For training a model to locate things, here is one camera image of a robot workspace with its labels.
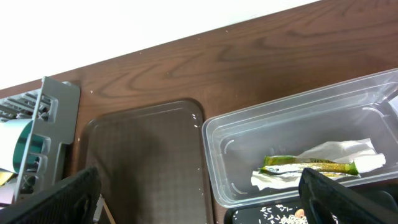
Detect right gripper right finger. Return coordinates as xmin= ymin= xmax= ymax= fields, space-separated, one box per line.
xmin=298 ymin=168 xmax=397 ymax=224

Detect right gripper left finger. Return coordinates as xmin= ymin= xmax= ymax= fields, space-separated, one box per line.
xmin=1 ymin=167 xmax=101 ymax=224

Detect wooden chopstick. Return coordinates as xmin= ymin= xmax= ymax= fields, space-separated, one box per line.
xmin=103 ymin=200 xmax=116 ymax=224

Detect green snack wrapper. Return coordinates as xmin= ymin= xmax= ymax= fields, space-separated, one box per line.
xmin=259 ymin=156 xmax=359 ymax=176

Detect white pink-rimmed bowl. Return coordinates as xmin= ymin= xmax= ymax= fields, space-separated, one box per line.
xmin=0 ymin=183 xmax=16 ymax=204

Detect yellow plate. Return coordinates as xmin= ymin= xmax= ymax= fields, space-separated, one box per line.
xmin=0 ymin=171 xmax=15 ymax=185

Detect light blue bowl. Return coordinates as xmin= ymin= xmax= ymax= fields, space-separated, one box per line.
xmin=1 ymin=119 xmax=44 ymax=174

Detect black waste tray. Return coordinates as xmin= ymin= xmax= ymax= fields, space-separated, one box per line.
xmin=223 ymin=183 xmax=398 ymax=224

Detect rice and food scraps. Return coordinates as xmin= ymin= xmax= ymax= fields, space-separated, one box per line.
xmin=259 ymin=204 xmax=308 ymax=224

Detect clear plastic bin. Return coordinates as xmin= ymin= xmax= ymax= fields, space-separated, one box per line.
xmin=202 ymin=69 xmax=397 ymax=208

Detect dark brown serving tray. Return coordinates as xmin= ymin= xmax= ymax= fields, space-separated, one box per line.
xmin=80 ymin=98 xmax=214 ymax=224

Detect grey plastic dish rack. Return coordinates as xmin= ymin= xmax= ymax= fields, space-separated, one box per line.
xmin=1 ymin=77 xmax=80 ymax=203

